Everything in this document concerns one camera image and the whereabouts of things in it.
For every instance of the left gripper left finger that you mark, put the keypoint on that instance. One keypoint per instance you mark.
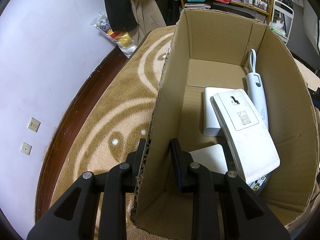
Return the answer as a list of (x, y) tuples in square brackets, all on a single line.
[(95, 204)]

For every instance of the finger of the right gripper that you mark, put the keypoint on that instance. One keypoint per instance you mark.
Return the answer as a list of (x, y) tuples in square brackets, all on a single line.
[(317, 92)]

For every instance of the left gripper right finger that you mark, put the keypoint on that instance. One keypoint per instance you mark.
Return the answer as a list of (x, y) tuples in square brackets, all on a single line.
[(223, 204)]

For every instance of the cartoon cheers case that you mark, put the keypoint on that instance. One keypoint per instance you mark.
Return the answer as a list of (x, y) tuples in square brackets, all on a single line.
[(258, 185)]

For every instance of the grey white power bank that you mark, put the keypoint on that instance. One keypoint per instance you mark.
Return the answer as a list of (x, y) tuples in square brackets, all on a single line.
[(255, 89)]

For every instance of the white router box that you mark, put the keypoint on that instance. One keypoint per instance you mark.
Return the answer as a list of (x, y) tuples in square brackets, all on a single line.
[(251, 145)]

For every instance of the white square charger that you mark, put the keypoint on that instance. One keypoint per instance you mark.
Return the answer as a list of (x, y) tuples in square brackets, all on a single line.
[(211, 157)]

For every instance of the white power adapter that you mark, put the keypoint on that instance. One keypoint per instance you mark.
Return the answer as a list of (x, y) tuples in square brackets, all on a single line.
[(211, 125)]

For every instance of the cardboard box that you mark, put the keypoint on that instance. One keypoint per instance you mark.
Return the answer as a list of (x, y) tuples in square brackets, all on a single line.
[(210, 49)]

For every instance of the beige brown patterned carpet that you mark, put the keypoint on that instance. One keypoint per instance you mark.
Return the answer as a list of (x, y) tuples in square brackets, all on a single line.
[(122, 115)]

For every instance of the white metal cart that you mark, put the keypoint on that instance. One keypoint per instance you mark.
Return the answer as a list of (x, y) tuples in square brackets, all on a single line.
[(281, 20)]

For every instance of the wooden bookshelf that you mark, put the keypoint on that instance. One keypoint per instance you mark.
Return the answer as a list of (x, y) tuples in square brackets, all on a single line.
[(256, 9)]

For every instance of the stack of books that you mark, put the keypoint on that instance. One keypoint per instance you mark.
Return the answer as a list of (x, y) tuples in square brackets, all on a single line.
[(197, 6)]

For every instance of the plastic bag with toys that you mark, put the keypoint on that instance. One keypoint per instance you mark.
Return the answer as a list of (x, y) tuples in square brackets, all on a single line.
[(121, 38)]

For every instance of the beige trench coat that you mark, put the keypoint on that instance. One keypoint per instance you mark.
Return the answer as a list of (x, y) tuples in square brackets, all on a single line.
[(148, 17)]

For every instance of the black hanging coat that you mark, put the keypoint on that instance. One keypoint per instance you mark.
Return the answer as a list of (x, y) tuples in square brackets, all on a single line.
[(120, 14)]

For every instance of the lower wall socket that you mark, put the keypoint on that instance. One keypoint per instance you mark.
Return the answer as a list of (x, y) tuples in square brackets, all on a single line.
[(26, 148)]

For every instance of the wall socket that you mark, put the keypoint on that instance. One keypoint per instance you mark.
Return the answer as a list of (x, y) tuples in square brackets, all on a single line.
[(26, 148), (34, 125)]

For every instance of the upper wall socket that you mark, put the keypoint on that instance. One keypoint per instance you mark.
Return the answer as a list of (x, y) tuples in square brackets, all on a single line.
[(34, 125)]

